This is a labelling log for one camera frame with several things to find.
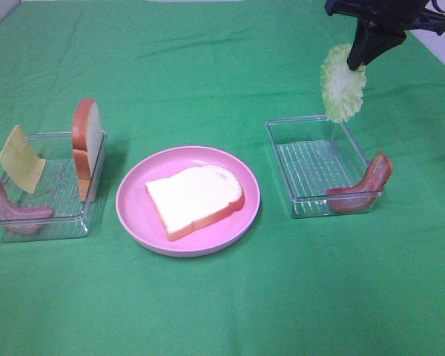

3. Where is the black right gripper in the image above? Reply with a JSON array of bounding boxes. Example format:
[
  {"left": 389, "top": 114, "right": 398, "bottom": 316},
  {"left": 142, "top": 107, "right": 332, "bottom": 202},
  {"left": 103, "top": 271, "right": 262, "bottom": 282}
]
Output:
[{"left": 325, "top": 0, "right": 445, "bottom": 70}]

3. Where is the green lettuce leaf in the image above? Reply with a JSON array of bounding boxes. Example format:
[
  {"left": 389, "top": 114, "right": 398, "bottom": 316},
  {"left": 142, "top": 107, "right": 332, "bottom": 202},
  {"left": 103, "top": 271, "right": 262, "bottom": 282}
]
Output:
[{"left": 320, "top": 43, "right": 367, "bottom": 124}]

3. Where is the red bacon strip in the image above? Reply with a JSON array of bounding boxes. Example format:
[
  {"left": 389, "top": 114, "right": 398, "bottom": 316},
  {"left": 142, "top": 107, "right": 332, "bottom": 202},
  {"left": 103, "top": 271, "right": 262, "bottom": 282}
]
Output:
[{"left": 326, "top": 151, "right": 393, "bottom": 214}]

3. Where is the bread slice orange crust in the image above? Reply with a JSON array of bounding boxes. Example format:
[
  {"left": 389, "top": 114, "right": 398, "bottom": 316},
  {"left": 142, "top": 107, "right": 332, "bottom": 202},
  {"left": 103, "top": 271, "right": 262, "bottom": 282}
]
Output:
[{"left": 145, "top": 165, "right": 245, "bottom": 242}]

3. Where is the clear plastic tray right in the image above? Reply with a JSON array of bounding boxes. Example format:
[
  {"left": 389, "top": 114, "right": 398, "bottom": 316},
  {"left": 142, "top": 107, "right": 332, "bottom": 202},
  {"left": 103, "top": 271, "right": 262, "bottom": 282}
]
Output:
[{"left": 266, "top": 115, "right": 383, "bottom": 218}]

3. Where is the clear plastic tray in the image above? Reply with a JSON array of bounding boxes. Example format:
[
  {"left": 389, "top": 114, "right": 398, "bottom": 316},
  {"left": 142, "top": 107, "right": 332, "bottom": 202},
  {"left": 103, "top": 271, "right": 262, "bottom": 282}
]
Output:
[
  {"left": 0, "top": 131, "right": 107, "bottom": 243},
  {"left": 266, "top": 115, "right": 383, "bottom": 218}
]

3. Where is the green tablecloth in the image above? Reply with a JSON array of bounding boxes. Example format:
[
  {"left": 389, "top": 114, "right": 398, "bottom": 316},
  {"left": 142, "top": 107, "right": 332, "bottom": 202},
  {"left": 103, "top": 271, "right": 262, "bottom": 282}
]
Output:
[{"left": 0, "top": 1, "right": 445, "bottom": 355}]

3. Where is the pink round plate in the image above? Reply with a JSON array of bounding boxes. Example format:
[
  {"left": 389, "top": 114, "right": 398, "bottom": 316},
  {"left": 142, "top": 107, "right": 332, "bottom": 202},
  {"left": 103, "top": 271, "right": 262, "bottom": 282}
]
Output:
[{"left": 115, "top": 145, "right": 262, "bottom": 258}]

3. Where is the standing bread slice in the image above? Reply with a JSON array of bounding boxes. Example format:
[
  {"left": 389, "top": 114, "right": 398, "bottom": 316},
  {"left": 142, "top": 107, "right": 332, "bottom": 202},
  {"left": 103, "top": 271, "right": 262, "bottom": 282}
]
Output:
[{"left": 72, "top": 98, "right": 102, "bottom": 201}]

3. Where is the clear plastic tray left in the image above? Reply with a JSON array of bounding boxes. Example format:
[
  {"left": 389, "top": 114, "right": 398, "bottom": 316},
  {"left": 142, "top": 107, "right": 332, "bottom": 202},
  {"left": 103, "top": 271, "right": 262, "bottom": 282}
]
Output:
[{"left": 0, "top": 131, "right": 107, "bottom": 243}]

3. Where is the yellow cheese slice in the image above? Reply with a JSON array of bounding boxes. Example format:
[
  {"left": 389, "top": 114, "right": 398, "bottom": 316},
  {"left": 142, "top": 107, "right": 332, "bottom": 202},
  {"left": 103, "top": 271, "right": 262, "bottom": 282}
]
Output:
[{"left": 0, "top": 125, "right": 46, "bottom": 194}]

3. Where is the pink bacon strip left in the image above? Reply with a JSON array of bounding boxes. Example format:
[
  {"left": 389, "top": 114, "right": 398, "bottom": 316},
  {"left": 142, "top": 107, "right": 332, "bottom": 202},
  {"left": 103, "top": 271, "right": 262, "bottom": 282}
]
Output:
[{"left": 0, "top": 183, "right": 54, "bottom": 221}]

